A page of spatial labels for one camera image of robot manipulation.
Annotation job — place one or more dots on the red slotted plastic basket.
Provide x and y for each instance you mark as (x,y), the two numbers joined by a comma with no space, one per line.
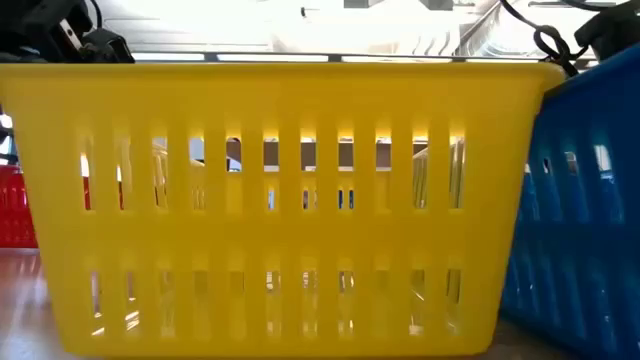
(15,210)

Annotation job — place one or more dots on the long ceiling light bar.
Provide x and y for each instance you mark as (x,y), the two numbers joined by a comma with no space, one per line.
(270,57)

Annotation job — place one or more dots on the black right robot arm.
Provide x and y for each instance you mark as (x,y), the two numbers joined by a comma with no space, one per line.
(615,25)

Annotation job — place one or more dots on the yellow slotted plastic basket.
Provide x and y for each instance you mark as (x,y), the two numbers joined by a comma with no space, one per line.
(300,235)

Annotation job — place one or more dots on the large glass window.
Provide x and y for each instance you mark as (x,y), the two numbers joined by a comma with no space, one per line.
(5,121)

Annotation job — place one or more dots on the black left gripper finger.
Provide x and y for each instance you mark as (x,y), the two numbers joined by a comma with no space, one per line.
(107,47)

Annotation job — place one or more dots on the silver ceiling air duct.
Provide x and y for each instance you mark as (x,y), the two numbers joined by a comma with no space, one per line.
(500,40)

